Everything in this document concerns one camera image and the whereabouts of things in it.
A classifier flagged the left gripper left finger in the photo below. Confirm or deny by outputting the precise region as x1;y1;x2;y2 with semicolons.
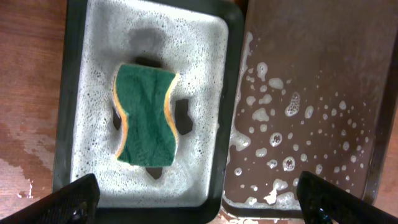
1;174;100;224

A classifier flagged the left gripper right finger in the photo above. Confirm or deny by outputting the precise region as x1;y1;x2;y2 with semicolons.
297;171;397;224

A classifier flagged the green yellow sponge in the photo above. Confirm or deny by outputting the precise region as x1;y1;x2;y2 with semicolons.
113;64;179;168

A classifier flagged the brown serving tray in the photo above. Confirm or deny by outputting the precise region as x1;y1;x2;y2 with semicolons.
222;1;397;219

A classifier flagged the black soapy water tray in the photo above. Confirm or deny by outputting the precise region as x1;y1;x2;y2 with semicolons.
52;1;244;223

